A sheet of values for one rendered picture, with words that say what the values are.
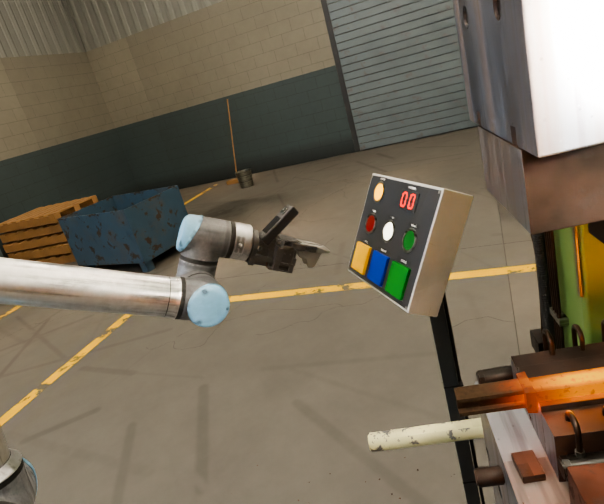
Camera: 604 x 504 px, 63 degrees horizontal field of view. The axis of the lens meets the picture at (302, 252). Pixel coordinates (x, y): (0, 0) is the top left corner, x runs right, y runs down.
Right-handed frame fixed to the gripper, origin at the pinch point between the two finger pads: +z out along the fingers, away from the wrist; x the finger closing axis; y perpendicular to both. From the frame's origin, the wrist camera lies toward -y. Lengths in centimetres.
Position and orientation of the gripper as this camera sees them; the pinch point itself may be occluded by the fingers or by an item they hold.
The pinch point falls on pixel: (325, 248)
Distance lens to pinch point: 126.9
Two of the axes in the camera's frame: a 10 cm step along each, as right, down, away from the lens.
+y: -2.3, 9.6, 1.8
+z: 9.2, 1.6, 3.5
